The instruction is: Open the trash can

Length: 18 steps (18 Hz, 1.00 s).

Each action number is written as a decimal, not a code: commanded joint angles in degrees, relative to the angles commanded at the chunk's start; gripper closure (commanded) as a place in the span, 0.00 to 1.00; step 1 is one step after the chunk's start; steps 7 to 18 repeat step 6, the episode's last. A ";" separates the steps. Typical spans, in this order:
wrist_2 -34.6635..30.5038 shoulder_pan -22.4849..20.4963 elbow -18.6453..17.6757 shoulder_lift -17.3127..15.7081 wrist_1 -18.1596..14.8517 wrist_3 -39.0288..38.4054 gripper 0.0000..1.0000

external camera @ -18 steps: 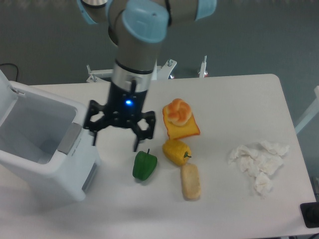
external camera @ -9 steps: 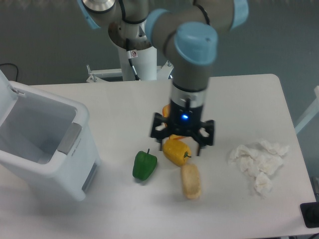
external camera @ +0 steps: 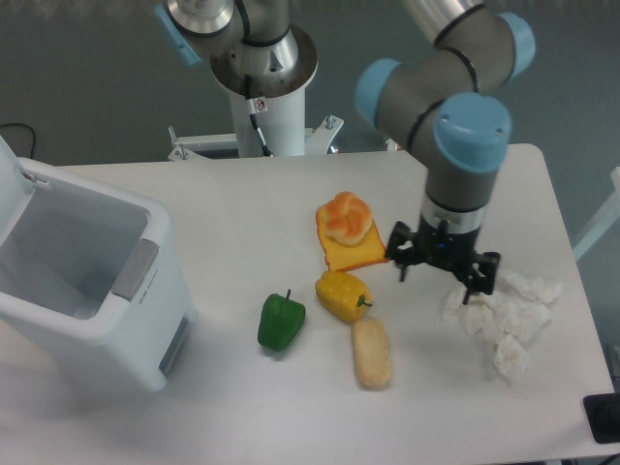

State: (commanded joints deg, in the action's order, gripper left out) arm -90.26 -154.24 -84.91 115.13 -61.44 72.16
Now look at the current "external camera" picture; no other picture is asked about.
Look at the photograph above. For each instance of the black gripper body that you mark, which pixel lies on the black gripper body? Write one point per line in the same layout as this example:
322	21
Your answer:
453	252

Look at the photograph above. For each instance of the white trash can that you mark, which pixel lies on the white trash can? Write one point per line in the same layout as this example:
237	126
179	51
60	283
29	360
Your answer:
90	274

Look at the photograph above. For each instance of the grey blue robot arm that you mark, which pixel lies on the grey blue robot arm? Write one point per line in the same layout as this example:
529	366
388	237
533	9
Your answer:
440	112

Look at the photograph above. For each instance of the black device at corner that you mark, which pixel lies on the black device at corner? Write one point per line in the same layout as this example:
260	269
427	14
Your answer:
602	412

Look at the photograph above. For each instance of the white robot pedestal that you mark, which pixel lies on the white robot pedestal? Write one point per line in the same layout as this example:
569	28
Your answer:
271	121

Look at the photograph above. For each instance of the yellow bell pepper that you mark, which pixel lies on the yellow bell pepper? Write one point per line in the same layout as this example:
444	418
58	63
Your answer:
343	295

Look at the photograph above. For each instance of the green bell pepper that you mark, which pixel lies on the green bell pepper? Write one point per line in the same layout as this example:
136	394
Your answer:
281	320

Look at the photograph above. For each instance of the yellow toast slice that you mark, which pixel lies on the yellow toast slice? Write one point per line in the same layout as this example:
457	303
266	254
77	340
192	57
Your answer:
338	257

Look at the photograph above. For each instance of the round knotted bread roll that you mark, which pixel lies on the round knotted bread roll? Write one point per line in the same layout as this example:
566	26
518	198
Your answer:
346	218

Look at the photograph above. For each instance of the oblong bread loaf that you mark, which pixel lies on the oblong bread loaf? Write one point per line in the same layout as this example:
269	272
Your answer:
371	353

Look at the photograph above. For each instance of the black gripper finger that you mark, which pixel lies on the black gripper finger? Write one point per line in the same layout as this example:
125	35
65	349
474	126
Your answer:
482	274
402	249

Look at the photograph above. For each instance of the white frame at right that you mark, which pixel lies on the white frame at right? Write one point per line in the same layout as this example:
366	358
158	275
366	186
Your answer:
600	222

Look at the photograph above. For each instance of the crumpled white tissue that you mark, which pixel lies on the crumpled white tissue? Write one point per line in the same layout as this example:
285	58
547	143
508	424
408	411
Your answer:
508	320

